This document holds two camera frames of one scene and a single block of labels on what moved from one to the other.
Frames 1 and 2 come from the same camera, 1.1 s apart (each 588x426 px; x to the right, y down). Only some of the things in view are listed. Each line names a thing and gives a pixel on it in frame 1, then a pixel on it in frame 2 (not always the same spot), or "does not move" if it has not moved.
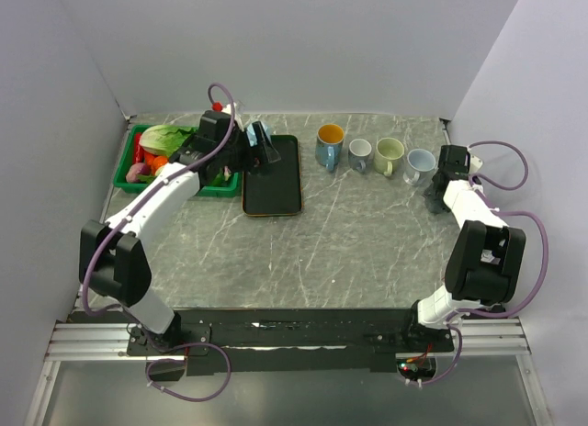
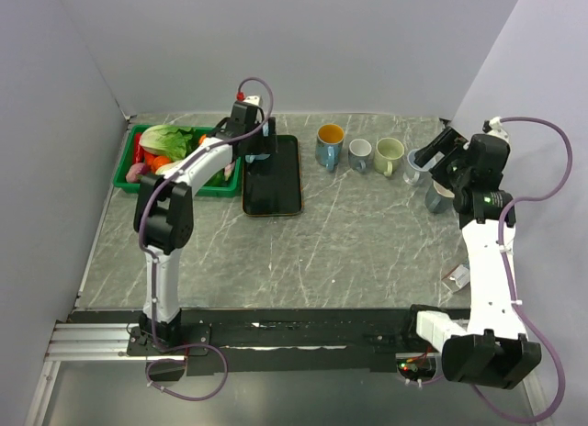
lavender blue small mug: (359, 154) does not move
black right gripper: (432, 196) → (450, 141)
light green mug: (388, 153) does not move
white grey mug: (421, 164) does not move
